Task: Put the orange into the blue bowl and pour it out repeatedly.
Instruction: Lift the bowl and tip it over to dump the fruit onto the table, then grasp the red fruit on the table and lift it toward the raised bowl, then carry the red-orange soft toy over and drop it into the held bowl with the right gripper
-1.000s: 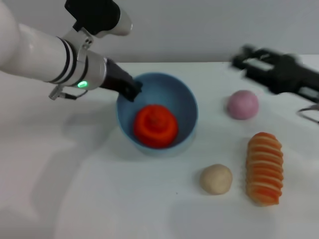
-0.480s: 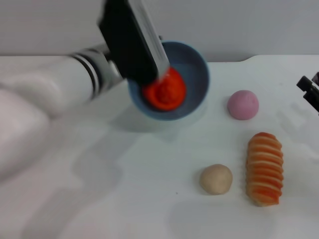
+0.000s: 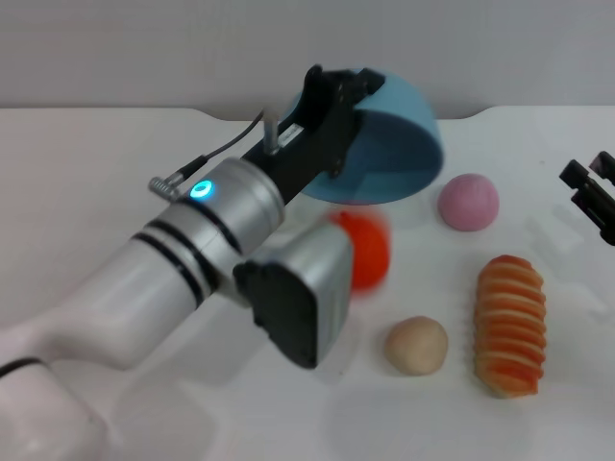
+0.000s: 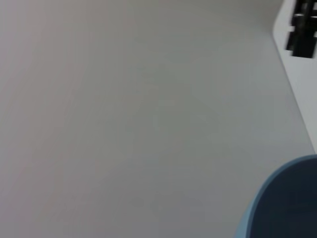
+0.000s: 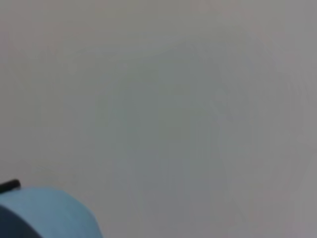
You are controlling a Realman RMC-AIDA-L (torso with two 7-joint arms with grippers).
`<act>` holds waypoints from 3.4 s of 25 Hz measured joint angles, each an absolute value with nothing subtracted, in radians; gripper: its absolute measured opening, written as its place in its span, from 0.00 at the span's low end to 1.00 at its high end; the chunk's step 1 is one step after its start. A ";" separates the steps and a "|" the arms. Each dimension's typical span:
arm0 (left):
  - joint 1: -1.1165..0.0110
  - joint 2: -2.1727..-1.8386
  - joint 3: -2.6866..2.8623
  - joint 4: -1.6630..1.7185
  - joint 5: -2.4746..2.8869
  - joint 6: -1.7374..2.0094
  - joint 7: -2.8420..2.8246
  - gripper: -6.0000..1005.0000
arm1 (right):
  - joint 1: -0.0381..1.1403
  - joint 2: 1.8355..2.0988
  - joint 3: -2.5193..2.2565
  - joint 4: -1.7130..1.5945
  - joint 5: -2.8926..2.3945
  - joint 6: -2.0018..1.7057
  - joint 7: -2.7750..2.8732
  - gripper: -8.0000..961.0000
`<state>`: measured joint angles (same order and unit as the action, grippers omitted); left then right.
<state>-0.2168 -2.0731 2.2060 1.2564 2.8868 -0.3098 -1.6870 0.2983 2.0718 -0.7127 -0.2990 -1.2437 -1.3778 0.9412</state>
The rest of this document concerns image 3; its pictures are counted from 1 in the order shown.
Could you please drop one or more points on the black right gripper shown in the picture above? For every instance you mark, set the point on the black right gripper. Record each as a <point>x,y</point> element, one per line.
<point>600,206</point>

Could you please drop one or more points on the blue bowl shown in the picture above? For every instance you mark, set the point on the blue bowl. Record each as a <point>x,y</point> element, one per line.
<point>399,153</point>

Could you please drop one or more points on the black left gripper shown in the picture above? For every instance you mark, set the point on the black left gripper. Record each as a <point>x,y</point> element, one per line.
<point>307,149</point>

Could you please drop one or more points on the pink round bun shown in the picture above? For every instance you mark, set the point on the pink round bun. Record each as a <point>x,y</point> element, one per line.
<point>468,201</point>

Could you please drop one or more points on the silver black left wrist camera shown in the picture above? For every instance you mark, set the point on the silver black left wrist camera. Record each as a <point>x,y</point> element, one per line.
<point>298,298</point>

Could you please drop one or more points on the orange striped bread loaf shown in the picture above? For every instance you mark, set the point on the orange striped bread loaf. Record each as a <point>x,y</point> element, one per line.
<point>510,331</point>

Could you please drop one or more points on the orange toy fruit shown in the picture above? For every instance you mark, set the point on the orange toy fruit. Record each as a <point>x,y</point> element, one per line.
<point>370,249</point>

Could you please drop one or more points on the beige round bun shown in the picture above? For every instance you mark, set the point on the beige round bun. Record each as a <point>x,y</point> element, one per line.
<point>416,346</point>

